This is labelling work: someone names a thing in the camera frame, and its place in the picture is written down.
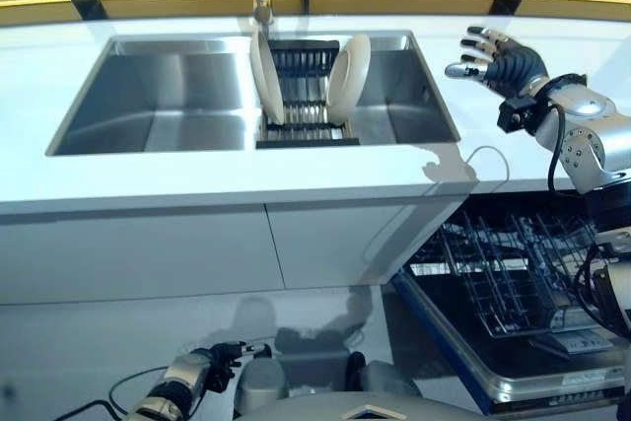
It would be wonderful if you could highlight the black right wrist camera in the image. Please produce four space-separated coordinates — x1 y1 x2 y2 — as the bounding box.
496 95 537 134

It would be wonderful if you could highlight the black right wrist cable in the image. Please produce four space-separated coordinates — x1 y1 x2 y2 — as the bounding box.
546 100 571 195

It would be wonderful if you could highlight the grey robot left leg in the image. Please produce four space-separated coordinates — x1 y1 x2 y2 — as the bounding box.
234 356 290 417

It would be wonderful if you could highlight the black dish drying rack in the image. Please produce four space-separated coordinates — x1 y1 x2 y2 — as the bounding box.
254 38 361 150

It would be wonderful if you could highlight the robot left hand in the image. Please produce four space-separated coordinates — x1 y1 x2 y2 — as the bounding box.
209 340 273 392

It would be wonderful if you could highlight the cream round plate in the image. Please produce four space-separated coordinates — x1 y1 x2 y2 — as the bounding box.
327 35 372 122
249 28 286 125

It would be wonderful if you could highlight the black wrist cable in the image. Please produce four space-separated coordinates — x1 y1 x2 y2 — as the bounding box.
546 100 571 195
63 365 170 421

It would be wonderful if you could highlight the grey robot right leg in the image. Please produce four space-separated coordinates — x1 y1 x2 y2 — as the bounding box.
347 351 423 398

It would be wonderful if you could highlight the grey robot torso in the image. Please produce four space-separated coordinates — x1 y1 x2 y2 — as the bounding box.
245 390 477 421

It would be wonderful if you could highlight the dishwasher door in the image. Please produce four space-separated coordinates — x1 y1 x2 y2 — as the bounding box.
391 262 626 417

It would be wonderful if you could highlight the wire dishwasher rack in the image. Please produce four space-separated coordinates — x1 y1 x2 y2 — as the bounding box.
408 203 615 342

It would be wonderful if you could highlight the grey robot leg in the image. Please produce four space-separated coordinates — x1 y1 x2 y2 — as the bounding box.
347 351 423 398
234 356 290 417

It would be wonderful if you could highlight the stainless steel sink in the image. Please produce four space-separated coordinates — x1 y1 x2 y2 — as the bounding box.
46 29 460 157

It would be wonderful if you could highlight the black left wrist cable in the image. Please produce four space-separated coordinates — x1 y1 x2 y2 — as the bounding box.
63 365 170 421

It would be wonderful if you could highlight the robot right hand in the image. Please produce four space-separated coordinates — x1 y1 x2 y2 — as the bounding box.
444 25 551 97

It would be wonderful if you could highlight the white glossy cabinet door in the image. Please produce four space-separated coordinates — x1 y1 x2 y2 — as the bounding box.
265 187 468 290
0 201 287 307

